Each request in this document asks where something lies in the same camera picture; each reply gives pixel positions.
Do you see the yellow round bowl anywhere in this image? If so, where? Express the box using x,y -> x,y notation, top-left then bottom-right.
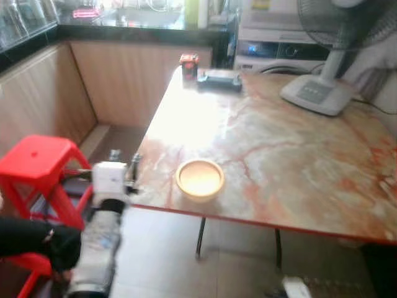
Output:
175,159 -> 225,203

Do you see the red plastic stool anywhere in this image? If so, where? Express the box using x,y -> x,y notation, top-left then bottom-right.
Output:
0,135 -> 94,298

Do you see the wooden counter with black top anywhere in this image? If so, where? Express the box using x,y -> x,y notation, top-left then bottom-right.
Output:
0,22 -> 231,156

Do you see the black metal table leg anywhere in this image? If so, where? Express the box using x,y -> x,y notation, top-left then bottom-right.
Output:
274,228 -> 283,269
195,217 -> 207,260

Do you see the grey hanging cloth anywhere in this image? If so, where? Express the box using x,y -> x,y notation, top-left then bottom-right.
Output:
344,34 -> 397,100

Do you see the small red lit display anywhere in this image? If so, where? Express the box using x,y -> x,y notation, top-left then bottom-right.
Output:
71,7 -> 103,19

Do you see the green bottle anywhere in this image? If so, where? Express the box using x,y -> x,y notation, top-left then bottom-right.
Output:
184,0 -> 200,27

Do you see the white bottle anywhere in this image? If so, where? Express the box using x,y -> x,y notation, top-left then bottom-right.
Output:
198,0 -> 210,29

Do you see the white standing fan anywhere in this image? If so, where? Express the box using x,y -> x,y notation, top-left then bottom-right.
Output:
279,0 -> 397,117

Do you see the white washing machine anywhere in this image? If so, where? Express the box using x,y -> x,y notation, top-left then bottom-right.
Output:
234,0 -> 348,75

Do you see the black fan power cable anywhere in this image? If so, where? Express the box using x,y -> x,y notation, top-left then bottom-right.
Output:
352,98 -> 397,116

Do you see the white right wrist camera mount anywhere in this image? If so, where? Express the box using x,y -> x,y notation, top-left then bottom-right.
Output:
282,276 -> 311,298

